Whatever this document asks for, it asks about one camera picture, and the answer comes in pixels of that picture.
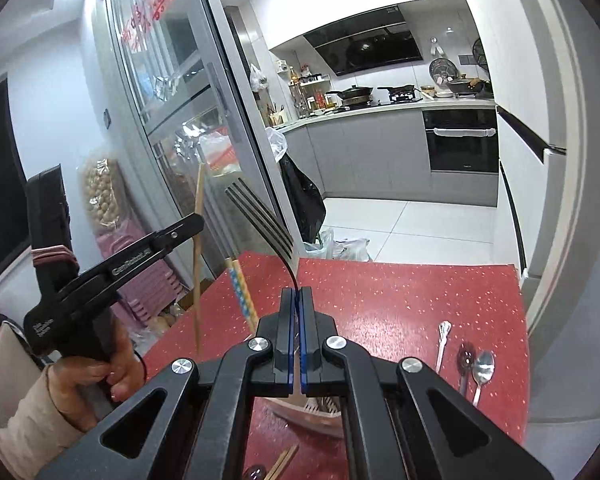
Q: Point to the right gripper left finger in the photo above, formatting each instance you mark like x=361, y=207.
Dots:
x=191, y=420

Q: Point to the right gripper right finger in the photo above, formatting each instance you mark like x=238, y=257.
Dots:
x=401, y=420

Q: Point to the blue patterned chopstick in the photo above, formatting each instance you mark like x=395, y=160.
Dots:
x=242, y=293

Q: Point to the silver dinner fork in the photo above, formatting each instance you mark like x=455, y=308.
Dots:
x=274, y=233

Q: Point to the long plain wooden chopstick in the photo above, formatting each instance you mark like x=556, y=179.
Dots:
x=199, y=209

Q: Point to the person left hand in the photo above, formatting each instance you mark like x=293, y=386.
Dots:
x=124, y=374

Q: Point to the dark brown spoon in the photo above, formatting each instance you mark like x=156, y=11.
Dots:
x=255, y=472

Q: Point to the beige cutlery holder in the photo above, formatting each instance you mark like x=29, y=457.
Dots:
x=321, y=415

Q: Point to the pink plastic stool stack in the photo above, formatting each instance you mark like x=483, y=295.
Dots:
x=148, y=294

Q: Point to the bamboo chopstick left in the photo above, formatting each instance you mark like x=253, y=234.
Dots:
x=280, y=464

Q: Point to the small ornate silver fork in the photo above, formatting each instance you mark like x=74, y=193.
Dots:
x=444, y=329

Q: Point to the bag of nuts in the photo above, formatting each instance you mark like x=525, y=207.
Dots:
x=103, y=193

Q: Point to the black garbage bag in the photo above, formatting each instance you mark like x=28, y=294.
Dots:
x=305, y=199

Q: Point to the glass sliding door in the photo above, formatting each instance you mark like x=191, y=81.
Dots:
x=178, y=95

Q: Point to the built-in black oven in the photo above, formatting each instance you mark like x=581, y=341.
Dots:
x=462, y=139

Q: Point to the black wok on stove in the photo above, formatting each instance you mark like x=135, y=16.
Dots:
x=353, y=96

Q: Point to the black range hood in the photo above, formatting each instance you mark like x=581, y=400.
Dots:
x=364, y=41

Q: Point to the dark handled small spoon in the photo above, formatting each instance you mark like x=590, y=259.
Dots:
x=464, y=359

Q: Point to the white handled spoon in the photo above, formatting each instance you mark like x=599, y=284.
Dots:
x=482, y=372

